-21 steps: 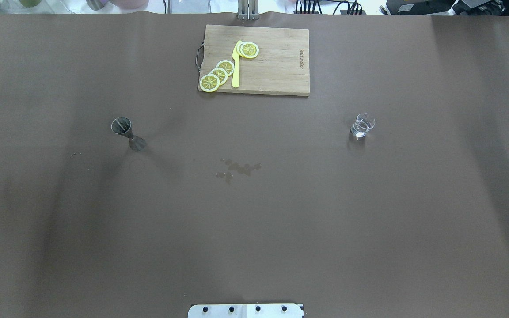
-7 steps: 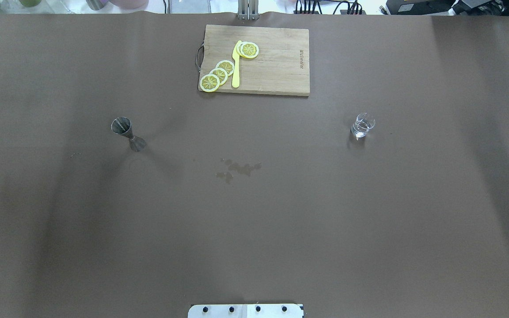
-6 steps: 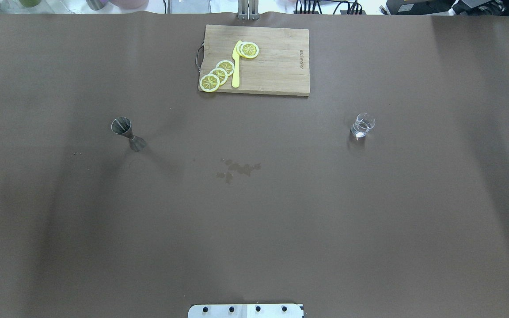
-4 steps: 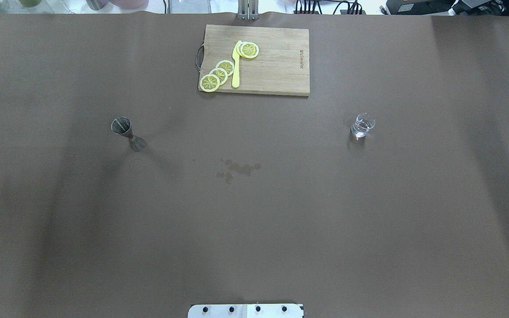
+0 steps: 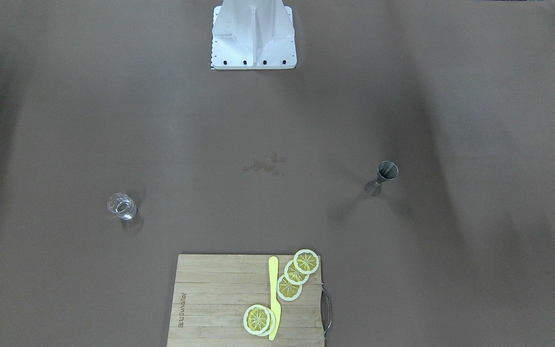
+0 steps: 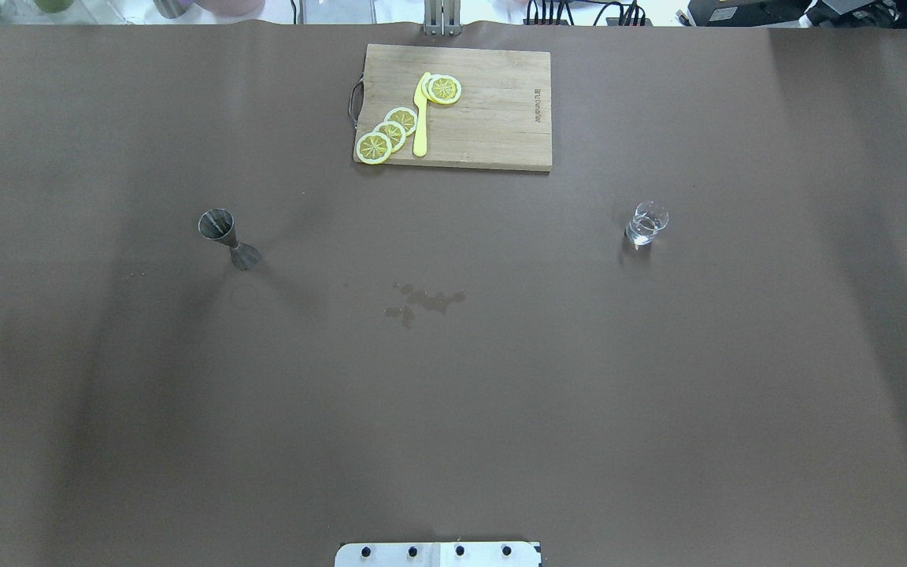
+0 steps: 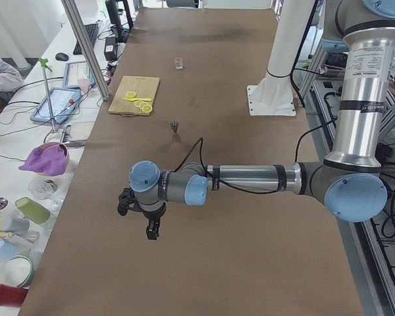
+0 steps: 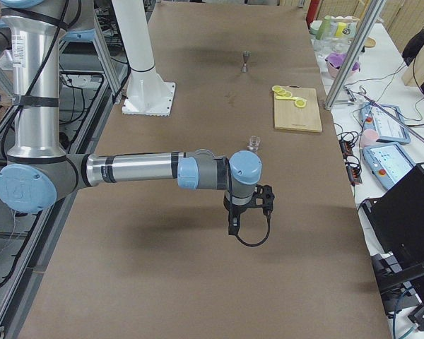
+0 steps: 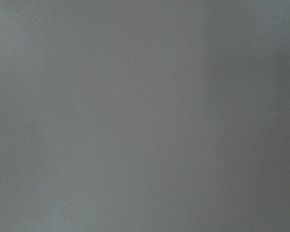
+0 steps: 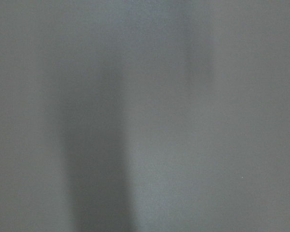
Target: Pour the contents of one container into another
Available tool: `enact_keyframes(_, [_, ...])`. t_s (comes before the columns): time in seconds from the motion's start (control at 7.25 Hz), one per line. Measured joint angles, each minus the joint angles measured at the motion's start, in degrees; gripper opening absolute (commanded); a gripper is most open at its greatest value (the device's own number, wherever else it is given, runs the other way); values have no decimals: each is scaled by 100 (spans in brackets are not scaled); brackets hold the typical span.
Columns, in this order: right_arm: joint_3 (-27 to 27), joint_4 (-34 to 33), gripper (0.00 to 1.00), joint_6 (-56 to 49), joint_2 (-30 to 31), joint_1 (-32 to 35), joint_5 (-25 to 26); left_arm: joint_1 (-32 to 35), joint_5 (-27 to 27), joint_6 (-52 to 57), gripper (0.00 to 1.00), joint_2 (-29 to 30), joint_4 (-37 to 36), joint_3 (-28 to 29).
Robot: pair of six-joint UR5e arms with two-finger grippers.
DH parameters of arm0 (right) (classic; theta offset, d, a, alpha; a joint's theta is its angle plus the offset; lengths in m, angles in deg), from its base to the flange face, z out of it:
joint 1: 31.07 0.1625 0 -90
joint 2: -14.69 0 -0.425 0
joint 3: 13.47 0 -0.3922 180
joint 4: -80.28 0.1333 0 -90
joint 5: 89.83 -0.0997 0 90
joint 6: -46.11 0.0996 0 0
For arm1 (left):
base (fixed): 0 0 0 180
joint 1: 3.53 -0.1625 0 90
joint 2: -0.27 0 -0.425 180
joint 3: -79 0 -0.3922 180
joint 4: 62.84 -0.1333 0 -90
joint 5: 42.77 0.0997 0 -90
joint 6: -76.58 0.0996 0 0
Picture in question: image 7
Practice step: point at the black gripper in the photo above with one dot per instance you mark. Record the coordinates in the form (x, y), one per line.
(153, 216)

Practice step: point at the steel jigger measuring cup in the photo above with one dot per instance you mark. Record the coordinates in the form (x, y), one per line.
(174, 124)

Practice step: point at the clear glass cup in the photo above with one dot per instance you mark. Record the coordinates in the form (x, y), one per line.
(178, 63)

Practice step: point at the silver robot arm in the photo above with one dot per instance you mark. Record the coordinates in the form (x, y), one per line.
(346, 182)

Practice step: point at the green plastic cup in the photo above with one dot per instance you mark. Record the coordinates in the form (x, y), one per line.
(33, 210)

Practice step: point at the light blue cup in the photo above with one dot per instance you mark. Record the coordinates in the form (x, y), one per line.
(7, 250)

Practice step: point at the pink plastic cup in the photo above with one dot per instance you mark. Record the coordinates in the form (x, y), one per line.
(84, 84)

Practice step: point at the red cup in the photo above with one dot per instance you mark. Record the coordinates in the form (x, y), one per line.
(12, 296)

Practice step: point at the clear wine glass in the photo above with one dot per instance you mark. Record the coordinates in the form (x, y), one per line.
(43, 189)

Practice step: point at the lemon slice stack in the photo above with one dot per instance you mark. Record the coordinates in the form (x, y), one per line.
(144, 106)

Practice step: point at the pink bowl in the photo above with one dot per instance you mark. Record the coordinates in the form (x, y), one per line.
(53, 159)

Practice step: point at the purple cloth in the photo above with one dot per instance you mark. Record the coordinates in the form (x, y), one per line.
(32, 161)

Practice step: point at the yellow plastic knife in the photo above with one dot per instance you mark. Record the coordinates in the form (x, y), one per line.
(137, 99)

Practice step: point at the bamboo cutting board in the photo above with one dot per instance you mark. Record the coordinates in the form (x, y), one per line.
(142, 85)

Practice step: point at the white green rimmed bowl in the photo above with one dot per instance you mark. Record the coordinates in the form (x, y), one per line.
(17, 272)

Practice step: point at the near blue teach pendant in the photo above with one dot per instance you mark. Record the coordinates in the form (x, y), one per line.
(63, 103)

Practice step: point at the blue teach pendant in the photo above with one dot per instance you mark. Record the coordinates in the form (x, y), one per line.
(75, 71)
(63, 103)

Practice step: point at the far blue teach pendant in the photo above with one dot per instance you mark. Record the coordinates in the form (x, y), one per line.
(75, 71)

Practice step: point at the black power adapter box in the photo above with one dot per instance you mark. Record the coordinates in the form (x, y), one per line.
(111, 48)

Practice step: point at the black computer mouse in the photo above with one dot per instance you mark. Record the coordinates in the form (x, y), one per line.
(61, 57)

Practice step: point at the seated person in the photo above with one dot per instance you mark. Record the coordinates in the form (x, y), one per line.
(10, 80)

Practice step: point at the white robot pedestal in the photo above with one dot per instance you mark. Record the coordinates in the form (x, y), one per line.
(273, 95)

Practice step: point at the green handled reacher grabber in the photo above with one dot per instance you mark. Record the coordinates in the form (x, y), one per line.
(44, 66)

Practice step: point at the aluminium frame post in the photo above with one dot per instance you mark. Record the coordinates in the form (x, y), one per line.
(77, 25)

